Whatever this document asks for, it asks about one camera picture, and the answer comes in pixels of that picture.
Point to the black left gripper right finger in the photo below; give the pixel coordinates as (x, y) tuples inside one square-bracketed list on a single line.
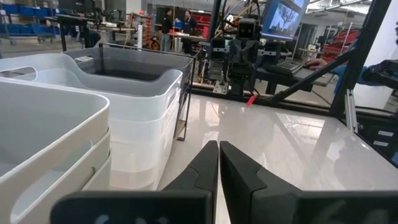
[(242, 180)]

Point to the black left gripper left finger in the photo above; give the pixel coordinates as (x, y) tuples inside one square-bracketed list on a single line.
[(202, 174)]

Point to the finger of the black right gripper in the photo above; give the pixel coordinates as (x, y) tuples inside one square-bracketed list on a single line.
[(237, 56), (251, 56)]

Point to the clear plastic basket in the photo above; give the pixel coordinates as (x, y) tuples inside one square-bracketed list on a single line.
[(140, 168), (140, 105), (140, 133)]

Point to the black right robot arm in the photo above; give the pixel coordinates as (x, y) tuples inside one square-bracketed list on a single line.
[(241, 84)]

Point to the person's forearm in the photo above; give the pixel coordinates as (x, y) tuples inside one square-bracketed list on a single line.
[(342, 73)]

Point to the blue storage bin shelf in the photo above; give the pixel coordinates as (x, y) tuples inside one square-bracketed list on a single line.
[(31, 29)]

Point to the red bin rack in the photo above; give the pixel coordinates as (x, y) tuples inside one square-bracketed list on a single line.
[(203, 25), (342, 40)]

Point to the black keyboard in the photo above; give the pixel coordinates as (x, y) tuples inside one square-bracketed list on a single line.
[(284, 67)]

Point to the person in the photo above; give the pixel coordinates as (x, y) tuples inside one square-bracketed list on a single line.
[(167, 28), (189, 28)]

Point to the red tag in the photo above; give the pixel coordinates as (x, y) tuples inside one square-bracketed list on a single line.
[(251, 100)]

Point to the computer monitor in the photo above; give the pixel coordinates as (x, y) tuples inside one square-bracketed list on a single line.
[(283, 18)]

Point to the person's hand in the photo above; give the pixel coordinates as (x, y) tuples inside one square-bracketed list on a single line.
[(315, 63)]

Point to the orange machine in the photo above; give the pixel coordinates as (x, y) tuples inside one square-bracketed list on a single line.
[(154, 45)]

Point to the black desk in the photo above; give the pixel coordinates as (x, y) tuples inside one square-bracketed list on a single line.
[(320, 82)]

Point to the white tower unit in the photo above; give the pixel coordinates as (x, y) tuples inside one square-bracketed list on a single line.
[(139, 37)]

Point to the black labelled control box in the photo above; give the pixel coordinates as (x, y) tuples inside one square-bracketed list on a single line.
[(367, 130)]

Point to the black workbench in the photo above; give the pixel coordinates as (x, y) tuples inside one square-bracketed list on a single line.
[(71, 19)]

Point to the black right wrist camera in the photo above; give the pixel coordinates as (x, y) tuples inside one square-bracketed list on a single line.
[(248, 29)]

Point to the black diagonal frame brace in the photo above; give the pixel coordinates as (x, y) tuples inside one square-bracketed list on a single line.
[(311, 78)]

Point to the silver aluminium bracket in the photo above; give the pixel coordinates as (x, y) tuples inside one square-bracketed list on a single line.
[(350, 109)]

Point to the black frame post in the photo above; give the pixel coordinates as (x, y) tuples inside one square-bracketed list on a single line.
[(364, 46)]

